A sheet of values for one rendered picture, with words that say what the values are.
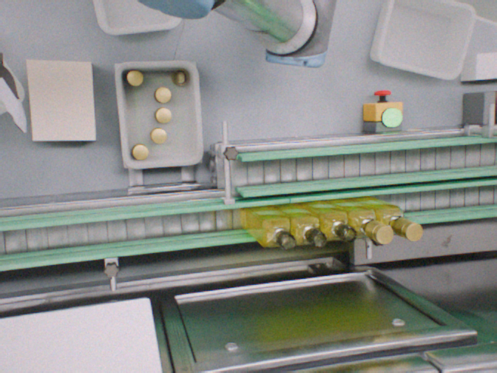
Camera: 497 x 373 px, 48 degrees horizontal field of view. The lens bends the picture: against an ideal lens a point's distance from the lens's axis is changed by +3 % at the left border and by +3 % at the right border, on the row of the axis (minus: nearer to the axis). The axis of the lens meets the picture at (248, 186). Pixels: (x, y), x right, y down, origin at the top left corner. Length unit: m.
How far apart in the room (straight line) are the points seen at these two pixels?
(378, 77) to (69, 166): 0.77
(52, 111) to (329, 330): 0.70
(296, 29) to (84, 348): 0.63
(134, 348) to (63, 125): 0.52
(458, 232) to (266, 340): 0.69
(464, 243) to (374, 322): 0.54
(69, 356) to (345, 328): 0.43
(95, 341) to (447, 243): 0.86
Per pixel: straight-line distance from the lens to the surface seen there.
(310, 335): 0.92
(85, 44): 1.30
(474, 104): 1.53
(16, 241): 1.21
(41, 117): 1.22
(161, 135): 1.23
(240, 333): 0.94
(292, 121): 1.36
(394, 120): 1.35
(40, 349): 0.98
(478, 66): 1.51
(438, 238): 1.42
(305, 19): 1.01
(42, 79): 1.22
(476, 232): 1.48
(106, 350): 0.93
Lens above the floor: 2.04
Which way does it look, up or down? 74 degrees down
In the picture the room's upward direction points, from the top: 122 degrees clockwise
